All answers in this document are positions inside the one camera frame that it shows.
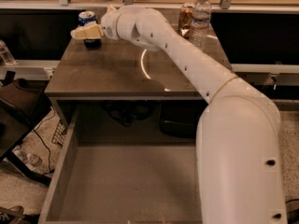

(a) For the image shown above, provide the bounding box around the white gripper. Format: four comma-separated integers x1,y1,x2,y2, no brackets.
70,6,121,40

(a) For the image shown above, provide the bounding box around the blue pepsi can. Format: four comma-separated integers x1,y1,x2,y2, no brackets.
78,10,101,49

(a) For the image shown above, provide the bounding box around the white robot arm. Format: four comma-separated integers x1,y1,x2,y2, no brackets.
71,5,288,224

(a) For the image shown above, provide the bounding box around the grey drawer cabinet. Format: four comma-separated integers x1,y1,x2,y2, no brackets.
44,7,244,131

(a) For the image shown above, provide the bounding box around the orange soda can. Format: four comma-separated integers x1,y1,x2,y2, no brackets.
178,3,193,38

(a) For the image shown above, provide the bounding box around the open grey top drawer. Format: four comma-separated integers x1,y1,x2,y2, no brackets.
38,105,202,224

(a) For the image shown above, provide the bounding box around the clear plastic water bottle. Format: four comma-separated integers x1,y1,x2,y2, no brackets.
189,0,211,49

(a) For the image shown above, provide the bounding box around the plastic bottle on left shelf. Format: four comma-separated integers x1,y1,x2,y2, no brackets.
0,40,16,65

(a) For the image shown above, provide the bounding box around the black chair on left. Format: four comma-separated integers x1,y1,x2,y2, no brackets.
0,71,51,186

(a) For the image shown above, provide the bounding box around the plastic bottle on floor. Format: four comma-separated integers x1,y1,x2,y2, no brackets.
14,149,47,175

